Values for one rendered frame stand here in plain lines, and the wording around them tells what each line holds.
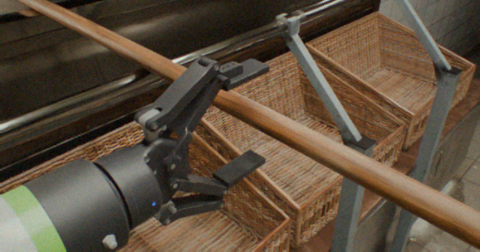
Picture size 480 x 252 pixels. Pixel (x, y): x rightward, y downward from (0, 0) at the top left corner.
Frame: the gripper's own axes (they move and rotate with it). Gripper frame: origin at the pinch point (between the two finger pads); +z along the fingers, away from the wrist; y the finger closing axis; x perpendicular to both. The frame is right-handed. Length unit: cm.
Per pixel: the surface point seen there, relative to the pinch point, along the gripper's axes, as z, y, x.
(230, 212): 25, 57, -31
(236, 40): 19.9, 2.0, -22.7
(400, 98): 124, 60, -29
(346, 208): 35, 42, -2
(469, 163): 188, 118, -6
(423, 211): -1.2, -0.2, 22.2
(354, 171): -1.1, -0.6, 15.0
